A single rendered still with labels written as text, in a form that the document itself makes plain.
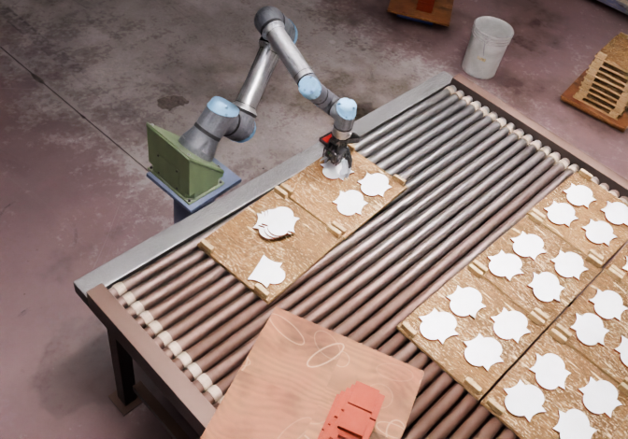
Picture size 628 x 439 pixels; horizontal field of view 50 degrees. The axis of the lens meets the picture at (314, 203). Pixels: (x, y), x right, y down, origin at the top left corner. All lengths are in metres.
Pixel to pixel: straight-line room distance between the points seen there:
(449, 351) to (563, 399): 0.39
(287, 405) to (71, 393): 1.44
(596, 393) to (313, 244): 1.07
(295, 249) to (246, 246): 0.18
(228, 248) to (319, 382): 0.64
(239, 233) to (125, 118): 2.05
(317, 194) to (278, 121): 1.80
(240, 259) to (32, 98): 2.51
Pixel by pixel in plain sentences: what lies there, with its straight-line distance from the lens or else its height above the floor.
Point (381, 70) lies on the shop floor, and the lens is 5.02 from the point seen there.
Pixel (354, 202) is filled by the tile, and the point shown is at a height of 0.94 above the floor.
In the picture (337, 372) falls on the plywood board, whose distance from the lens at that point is 2.05.
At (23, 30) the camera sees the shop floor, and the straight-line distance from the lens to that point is 5.20.
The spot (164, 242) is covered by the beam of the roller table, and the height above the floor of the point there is 0.91.
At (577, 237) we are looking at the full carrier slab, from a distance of 2.86.
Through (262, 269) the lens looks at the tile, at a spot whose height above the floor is 0.94.
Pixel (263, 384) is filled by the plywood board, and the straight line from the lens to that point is 2.00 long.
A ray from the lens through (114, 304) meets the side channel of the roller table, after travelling 2.26.
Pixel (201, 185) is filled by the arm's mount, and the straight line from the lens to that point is 2.61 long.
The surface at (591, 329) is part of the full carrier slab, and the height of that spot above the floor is 0.95.
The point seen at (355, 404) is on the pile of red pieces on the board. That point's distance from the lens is 1.82.
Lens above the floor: 2.81
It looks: 46 degrees down
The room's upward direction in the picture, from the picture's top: 11 degrees clockwise
